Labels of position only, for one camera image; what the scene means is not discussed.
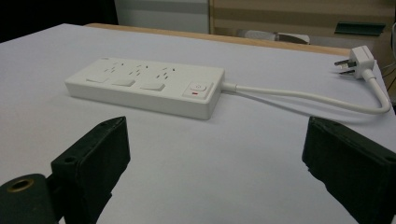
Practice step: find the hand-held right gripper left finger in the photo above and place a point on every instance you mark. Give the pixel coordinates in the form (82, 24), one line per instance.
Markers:
(93, 161)

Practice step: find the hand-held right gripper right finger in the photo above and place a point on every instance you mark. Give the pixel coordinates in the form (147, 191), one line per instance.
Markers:
(351, 165)

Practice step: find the white power strip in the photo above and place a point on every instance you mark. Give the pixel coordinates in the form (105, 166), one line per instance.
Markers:
(149, 85)

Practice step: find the white power plug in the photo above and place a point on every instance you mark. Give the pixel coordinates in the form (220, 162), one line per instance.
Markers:
(358, 62)

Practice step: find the dark green flat object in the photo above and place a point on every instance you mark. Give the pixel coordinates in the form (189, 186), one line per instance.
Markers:
(359, 28)

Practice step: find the white and grey bundle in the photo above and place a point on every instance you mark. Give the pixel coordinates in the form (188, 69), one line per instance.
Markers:
(274, 36)

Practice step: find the cardboard box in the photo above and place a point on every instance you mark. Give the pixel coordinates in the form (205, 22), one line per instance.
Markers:
(299, 18)

